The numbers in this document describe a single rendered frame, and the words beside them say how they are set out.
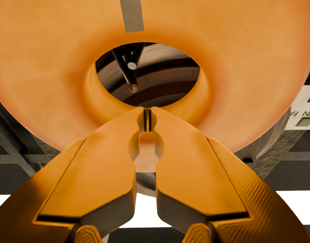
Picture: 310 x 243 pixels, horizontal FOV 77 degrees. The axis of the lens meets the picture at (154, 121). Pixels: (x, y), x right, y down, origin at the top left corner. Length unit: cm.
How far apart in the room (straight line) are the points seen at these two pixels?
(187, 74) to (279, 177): 885
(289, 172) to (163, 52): 922
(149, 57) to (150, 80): 4
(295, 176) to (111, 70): 928
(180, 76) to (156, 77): 4
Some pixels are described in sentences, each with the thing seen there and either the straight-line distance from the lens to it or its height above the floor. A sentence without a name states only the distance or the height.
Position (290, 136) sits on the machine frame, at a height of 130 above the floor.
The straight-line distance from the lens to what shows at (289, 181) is 922.
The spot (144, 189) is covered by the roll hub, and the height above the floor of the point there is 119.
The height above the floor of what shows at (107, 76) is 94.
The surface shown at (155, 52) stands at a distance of 32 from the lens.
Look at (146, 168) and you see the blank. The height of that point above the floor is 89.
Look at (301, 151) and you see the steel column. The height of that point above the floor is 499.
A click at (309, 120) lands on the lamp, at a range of 77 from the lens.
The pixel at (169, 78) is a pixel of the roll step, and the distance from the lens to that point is 32.
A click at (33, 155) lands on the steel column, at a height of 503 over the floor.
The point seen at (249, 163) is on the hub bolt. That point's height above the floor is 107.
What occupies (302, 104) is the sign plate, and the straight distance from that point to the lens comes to 70.
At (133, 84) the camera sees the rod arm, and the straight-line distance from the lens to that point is 23.
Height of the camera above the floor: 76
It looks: 47 degrees up
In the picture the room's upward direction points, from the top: 179 degrees counter-clockwise
